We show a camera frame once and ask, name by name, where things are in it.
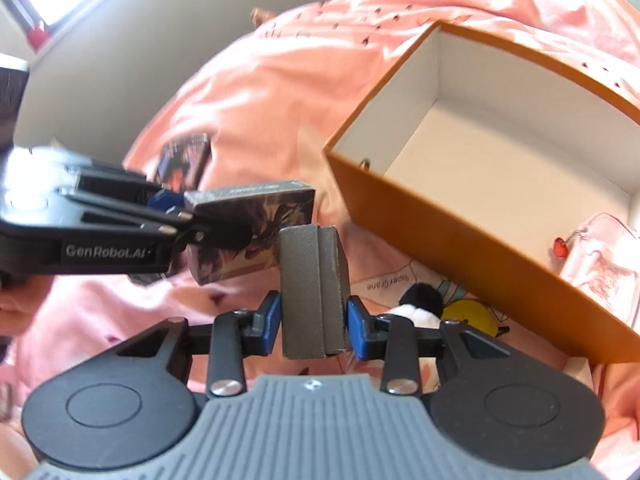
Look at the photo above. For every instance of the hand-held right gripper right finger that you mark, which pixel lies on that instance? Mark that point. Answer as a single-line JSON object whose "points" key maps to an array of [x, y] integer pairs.
{"points": [[356, 328]]}

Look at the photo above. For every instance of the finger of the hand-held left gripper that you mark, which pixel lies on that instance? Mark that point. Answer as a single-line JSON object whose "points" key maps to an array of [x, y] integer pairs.
{"points": [[162, 200], [220, 232]]}

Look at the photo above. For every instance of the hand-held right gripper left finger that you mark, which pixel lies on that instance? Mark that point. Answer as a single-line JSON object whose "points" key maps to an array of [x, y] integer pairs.
{"points": [[273, 325]]}

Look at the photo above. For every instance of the dark floral printed card box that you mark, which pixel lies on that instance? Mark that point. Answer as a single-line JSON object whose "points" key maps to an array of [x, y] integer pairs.
{"points": [[270, 220]]}

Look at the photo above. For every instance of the small textured gift box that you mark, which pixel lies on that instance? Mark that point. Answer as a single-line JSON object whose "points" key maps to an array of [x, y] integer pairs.
{"points": [[312, 290]]}

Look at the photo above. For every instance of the orange cardboard storage box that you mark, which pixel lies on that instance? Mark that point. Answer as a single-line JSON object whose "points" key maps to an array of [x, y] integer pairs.
{"points": [[480, 210]]}

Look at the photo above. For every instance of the yellow round toy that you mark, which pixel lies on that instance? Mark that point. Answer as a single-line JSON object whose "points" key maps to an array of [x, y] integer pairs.
{"points": [[475, 317]]}

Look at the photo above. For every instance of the dark furniture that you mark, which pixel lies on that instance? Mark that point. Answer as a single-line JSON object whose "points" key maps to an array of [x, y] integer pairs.
{"points": [[11, 95]]}

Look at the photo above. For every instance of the pink printed blanket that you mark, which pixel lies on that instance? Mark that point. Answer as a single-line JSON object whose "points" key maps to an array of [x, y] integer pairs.
{"points": [[280, 90]]}

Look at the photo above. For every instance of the small red object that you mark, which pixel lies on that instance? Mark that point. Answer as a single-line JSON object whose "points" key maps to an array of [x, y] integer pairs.
{"points": [[38, 36]]}

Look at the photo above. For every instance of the small brown object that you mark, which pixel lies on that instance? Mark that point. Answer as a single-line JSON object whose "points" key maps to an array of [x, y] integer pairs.
{"points": [[261, 15]]}

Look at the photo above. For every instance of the red heart charm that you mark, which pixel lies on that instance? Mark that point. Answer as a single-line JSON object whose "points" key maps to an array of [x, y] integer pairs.
{"points": [[561, 248]]}

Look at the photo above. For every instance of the pink printed pouch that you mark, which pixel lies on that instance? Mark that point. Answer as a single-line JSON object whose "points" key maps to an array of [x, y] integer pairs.
{"points": [[605, 270]]}

